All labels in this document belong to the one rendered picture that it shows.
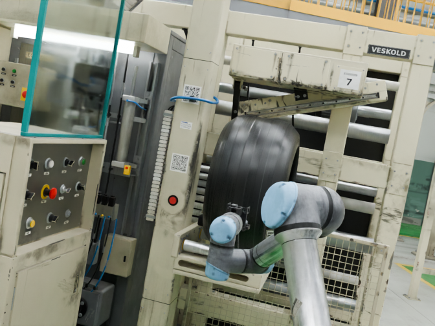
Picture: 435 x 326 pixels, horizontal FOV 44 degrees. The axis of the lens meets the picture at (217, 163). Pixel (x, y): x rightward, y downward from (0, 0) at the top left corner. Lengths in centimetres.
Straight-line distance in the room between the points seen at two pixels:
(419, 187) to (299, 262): 1127
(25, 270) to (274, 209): 90
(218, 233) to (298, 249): 37
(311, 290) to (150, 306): 124
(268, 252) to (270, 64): 110
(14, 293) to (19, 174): 38
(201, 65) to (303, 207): 110
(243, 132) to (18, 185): 85
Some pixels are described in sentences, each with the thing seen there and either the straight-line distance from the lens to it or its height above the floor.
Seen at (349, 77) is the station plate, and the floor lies 171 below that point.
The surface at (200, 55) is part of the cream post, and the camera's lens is 227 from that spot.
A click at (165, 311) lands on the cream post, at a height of 59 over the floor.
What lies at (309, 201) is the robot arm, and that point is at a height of 127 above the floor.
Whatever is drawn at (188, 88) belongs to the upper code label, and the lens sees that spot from 226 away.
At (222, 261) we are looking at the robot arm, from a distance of 163.
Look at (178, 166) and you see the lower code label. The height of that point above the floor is 121.
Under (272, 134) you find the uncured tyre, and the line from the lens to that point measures 209.
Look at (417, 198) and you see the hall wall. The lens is 1252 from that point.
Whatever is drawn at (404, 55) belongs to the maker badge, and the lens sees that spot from 279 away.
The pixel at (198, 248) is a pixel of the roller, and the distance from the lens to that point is 220.
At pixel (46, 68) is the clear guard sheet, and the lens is 179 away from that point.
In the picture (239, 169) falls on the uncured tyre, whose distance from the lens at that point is 201.
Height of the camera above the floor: 141
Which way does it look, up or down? 4 degrees down
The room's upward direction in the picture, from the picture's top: 10 degrees clockwise
